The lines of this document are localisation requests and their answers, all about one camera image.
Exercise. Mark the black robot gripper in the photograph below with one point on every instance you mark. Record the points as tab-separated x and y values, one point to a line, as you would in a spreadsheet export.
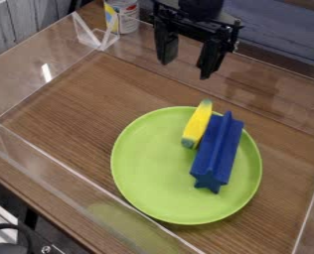
198	19

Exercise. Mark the yellow toy banana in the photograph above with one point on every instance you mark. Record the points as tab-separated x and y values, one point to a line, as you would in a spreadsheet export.
198	124

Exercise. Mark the green round plate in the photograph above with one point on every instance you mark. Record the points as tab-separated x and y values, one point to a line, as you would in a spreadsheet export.
151	170

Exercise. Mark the blue star-shaped block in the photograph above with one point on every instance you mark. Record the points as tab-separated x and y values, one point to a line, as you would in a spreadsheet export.
215	159

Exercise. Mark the black device with knob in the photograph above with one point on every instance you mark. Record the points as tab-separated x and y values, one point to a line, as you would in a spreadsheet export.
49	241

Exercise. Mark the clear acrylic enclosure wall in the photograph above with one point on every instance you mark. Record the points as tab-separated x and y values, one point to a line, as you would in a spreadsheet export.
76	84

